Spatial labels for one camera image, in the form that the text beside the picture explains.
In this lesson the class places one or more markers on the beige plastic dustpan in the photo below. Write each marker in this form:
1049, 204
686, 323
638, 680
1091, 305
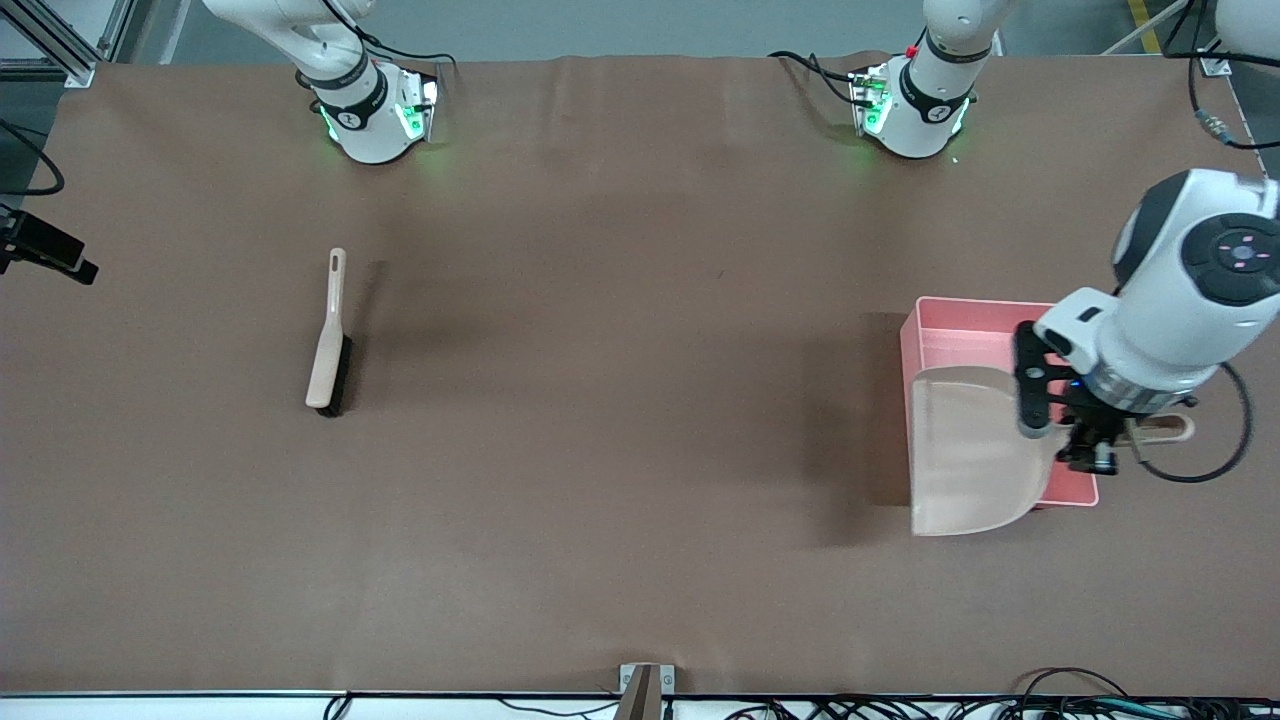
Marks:
970, 450

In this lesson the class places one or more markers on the beige brush black bristles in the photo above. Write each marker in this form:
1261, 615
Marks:
325, 370

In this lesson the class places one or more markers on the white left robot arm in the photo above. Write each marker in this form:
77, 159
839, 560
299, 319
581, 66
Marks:
1180, 300

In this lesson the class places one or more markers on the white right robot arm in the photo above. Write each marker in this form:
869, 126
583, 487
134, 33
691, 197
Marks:
370, 130

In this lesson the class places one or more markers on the pink plastic bin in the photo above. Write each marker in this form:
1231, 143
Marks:
960, 335

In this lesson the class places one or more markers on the brown table cover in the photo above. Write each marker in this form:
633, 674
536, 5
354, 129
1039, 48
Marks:
600, 580

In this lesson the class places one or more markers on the aluminium frame profile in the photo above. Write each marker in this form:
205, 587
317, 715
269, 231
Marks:
1215, 65
70, 65

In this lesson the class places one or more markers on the grey metal camera bracket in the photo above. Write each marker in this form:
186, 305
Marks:
645, 690

